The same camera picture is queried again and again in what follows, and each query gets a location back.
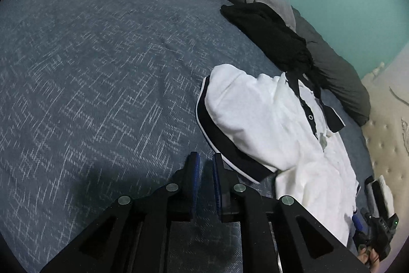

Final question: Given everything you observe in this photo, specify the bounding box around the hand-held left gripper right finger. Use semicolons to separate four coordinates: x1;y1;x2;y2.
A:
212;152;371;273

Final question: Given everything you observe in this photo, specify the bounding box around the person's right hand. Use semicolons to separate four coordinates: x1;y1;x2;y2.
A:
358;246;381;272

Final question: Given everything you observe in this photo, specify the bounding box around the cream upholstered bed headboard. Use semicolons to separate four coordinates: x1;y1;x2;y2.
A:
361;43;409;248

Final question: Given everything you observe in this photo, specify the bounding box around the white polo shirt black trim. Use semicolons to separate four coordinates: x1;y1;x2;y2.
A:
196;64;360;248

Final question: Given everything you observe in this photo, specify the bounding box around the black crumpled garment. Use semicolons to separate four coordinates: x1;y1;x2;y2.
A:
220;3;330;91

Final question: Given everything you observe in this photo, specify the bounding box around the blue patterned bed cover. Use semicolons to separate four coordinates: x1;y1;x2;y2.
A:
0;0;374;273

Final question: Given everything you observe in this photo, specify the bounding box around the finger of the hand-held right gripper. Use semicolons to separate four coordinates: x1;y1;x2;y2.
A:
351;215;365;233

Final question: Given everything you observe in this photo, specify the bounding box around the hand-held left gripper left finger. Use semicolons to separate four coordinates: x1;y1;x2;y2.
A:
40;151;201;273

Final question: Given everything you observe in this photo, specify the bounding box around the folded light grey garment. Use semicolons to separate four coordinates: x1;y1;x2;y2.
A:
364;176;374;213

